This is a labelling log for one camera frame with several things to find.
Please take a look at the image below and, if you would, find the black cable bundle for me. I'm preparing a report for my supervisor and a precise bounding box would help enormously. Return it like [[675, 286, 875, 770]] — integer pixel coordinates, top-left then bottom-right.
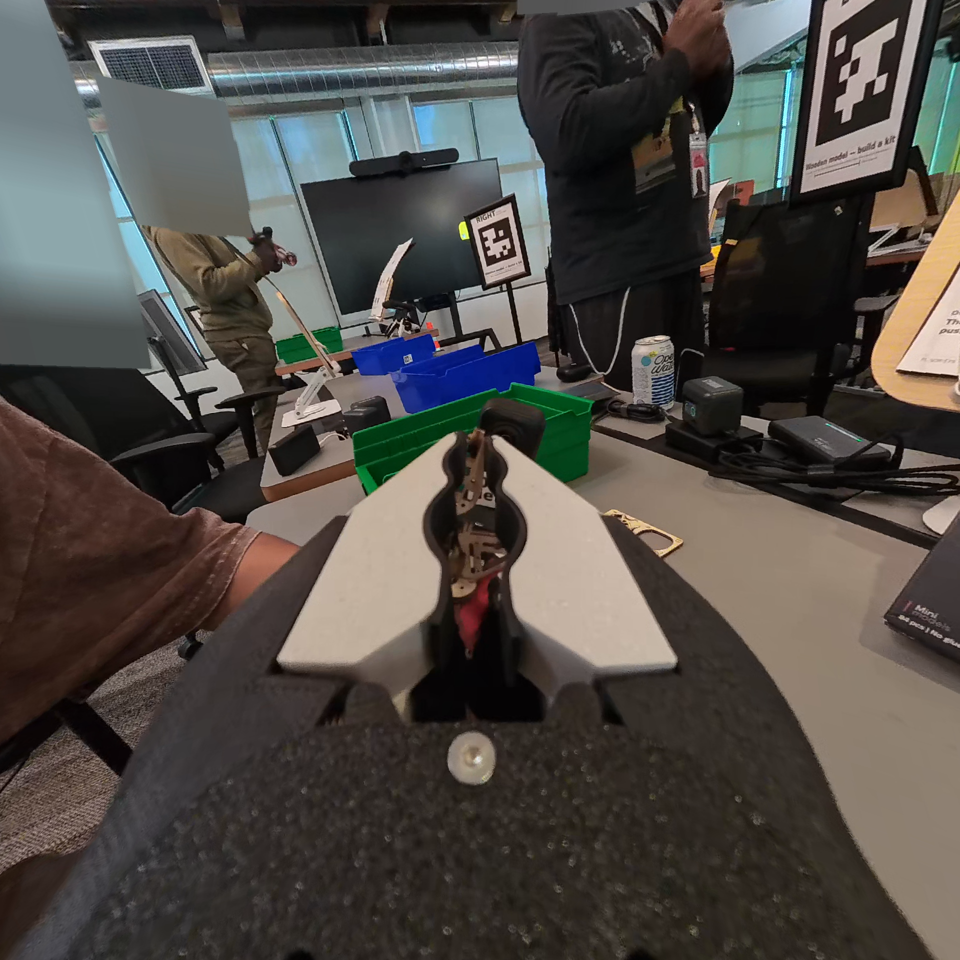
[[707, 441, 960, 502]]

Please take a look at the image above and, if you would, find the large black screen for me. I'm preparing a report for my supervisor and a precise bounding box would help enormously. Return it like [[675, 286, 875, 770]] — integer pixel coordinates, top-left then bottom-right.
[[299, 156, 505, 318]]

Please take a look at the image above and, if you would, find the black video bar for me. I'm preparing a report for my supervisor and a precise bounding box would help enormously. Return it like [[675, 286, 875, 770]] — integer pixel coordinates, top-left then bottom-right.
[[348, 147, 461, 179]]

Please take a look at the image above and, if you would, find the white desk stand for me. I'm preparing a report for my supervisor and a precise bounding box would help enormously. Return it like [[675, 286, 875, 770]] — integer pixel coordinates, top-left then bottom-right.
[[276, 289, 348, 430]]

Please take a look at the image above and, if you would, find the wooden sheet offcut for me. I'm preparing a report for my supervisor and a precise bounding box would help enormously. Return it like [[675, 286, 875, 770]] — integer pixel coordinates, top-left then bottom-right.
[[602, 507, 686, 559]]

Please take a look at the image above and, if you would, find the small blue plastic bin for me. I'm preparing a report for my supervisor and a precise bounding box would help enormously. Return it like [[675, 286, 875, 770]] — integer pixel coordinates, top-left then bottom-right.
[[350, 333, 438, 377]]

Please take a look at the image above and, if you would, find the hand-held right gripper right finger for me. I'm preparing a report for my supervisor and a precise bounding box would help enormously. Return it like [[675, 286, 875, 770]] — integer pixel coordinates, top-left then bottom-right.
[[487, 441, 681, 702]]

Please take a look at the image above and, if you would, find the silver air duct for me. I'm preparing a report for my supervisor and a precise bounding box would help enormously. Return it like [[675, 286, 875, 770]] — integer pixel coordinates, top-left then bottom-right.
[[205, 40, 521, 99]]

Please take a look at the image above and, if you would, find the small green plastic bin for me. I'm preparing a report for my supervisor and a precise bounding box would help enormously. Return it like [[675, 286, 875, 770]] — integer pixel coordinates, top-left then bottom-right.
[[275, 325, 345, 367]]

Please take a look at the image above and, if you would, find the person's left forearm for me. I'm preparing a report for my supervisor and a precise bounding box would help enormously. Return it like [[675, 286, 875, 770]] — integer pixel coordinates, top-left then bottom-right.
[[219, 531, 303, 627]]

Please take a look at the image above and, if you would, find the black camera device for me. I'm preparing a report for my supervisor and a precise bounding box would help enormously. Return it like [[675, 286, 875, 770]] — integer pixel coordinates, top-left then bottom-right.
[[342, 395, 393, 441]]

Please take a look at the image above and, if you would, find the black battery charger block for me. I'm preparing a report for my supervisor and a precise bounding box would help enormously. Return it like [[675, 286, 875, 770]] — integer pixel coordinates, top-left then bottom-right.
[[664, 375, 766, 466]]

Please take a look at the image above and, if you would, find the black product box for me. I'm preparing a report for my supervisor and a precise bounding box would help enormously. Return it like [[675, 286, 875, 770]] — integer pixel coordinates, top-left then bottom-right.
[[882, 513, 960, 664]]

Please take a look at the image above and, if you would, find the small black box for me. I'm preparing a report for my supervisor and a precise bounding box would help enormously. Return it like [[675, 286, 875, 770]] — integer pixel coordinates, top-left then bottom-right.
[[267, 423, 324, 478]]

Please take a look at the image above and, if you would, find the small framed tag sign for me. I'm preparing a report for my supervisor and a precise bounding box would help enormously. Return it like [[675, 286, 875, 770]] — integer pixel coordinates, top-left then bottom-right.
[[462, 192, 533, 346]]

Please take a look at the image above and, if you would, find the ceiling air vent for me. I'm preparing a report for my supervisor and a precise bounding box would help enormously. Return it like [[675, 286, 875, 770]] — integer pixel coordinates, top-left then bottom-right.
[[87, 35, 213, 96]]

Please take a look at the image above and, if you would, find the black office chair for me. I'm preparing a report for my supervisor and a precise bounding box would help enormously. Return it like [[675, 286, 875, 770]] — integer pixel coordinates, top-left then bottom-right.
[[699, 195, 876, 423], [0, 363, 288, 781]]

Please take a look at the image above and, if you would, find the large green plastic bin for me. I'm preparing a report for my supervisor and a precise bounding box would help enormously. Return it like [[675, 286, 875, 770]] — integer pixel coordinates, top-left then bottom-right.
[[351, 381, 595, 498]]

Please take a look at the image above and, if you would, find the wooden model assembly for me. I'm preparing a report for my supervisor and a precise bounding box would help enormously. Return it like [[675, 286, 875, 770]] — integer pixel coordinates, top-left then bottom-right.
[[447, 429, 520, 603]]

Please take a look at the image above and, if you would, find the white printed paper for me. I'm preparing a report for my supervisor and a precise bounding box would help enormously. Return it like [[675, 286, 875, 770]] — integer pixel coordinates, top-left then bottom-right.
[[895, 264, 960, 381]]

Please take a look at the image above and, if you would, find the white paper on tripod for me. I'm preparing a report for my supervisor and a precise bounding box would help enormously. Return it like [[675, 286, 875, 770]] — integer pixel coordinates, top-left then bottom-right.
[[367, 237, 417, 322]]

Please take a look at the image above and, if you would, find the round wooden table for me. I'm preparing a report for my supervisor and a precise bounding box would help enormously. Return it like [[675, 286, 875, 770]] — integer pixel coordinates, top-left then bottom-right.
[[870, 216, 960, 415]]

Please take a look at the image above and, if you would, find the person's brown shirt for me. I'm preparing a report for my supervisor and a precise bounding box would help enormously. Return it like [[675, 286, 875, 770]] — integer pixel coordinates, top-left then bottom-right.
[[0, 396, 262, 745]]

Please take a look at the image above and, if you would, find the large blue plastic bin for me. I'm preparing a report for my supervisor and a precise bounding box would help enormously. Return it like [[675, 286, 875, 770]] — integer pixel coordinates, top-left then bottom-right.
[[392, 340, 543, 416]]

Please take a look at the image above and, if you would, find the black coiled cable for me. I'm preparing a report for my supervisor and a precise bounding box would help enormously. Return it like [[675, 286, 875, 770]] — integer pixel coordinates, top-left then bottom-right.
[[604, 396, 669, 426]]

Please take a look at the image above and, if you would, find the large framed tag sign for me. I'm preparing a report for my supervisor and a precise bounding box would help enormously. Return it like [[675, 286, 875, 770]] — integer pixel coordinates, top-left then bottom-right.
[[787, 0, 944, 209]]

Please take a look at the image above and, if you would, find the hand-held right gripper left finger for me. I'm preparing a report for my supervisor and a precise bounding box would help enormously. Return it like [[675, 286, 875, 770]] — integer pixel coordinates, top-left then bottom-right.
[[276, 430, 462, 717]]

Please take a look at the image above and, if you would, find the white drink can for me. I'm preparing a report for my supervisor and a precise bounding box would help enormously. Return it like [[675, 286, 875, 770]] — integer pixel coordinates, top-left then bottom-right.
[[631, 334, 677, 411]]

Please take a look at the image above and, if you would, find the small red object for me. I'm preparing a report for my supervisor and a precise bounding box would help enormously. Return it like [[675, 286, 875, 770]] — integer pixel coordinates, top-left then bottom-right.
[[456, 576, 502, 660]]

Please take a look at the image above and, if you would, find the black power bank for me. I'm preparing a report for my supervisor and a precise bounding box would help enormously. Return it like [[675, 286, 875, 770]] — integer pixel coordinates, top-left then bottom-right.
[[767, 414, 895, 474]]

